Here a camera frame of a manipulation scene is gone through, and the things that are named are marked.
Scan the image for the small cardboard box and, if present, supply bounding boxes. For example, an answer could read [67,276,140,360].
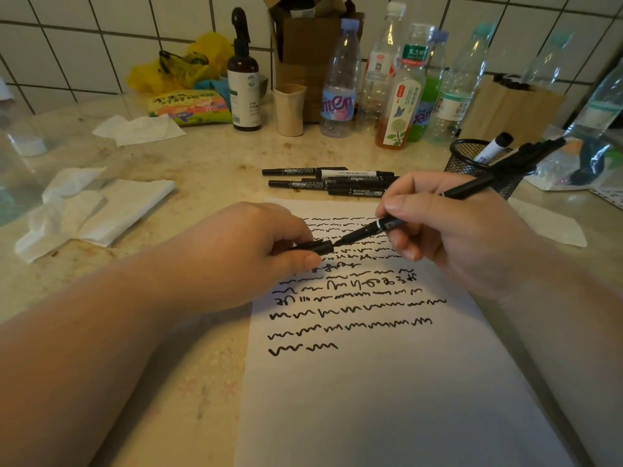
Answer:
[459,74,567,147]

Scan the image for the zigzag scribbled paper sheet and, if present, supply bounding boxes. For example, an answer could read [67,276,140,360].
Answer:
[591,187,623,211]

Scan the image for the white barrel marker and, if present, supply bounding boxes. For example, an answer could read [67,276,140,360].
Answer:
[472,132,515,165]

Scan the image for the water bottle teal cap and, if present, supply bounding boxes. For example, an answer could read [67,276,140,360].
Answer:
[428,22,497,144]
[567,60,623,139]
[523,29,573,91]

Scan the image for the green soda bottle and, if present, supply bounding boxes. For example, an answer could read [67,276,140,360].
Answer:
[408,29,450,143]

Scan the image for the clear plastic bag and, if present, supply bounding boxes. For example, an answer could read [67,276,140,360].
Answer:
[525,136,623,192]

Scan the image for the yellow plastic bag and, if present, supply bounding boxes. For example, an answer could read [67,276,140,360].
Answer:
[126,32,234,93]

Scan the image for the person's right forearm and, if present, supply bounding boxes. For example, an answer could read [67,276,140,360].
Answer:
[494,252,623,467]

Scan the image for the black mesh pen holder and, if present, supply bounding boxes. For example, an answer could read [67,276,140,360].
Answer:
[444,138,536,201]

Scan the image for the beige cup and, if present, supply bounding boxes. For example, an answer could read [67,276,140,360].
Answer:
[271,84,308,138]

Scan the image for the person's left hand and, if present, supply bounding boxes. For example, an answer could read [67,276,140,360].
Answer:
[155,202,323,317]

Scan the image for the orange tea bottle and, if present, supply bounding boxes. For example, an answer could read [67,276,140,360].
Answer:
[375,22,435,150]

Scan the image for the open cardboard box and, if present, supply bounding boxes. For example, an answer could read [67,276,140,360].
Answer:
[261,0,365,125]

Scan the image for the black pen cap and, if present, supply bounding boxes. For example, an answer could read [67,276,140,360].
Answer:
[291,239,336,256]

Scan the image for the small white paper piece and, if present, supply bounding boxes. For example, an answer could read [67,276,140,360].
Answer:
[507,197,589,248]

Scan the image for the person's right hand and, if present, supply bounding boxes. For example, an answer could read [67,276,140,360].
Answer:
[375,171,551,302]

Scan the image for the folded white napkin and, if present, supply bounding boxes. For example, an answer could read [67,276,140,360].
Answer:
[77,178,177,248]

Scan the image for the flat white tissue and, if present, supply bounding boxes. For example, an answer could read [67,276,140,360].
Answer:
[92,114,188,147]

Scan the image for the white paper sheet fine scribbles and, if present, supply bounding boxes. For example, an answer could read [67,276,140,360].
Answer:
[235,198,578,467]

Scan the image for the pile of black pens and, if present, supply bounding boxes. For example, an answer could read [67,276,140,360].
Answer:
[262,165,400,198]

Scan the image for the crumpled white tissue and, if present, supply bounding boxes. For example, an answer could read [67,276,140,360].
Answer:
[14,166,108,264]

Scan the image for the colourful snack packet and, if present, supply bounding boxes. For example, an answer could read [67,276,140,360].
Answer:
[148,88,234,127]

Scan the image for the clear bottle purple cap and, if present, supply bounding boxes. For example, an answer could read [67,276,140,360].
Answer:
[319,18,362,138]

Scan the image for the person's left forearm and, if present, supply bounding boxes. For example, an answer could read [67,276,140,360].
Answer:
[0,257,186,467]

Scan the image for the brown spray bottle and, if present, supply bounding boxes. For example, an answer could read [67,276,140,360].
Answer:
[226,6,262,132]

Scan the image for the black marker pen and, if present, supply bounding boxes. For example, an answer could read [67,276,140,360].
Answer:
[489,137,568,183]
[333,177,495,247]

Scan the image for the clear bottle white cap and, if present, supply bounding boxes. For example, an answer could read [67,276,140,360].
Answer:
[358,1,408,134]

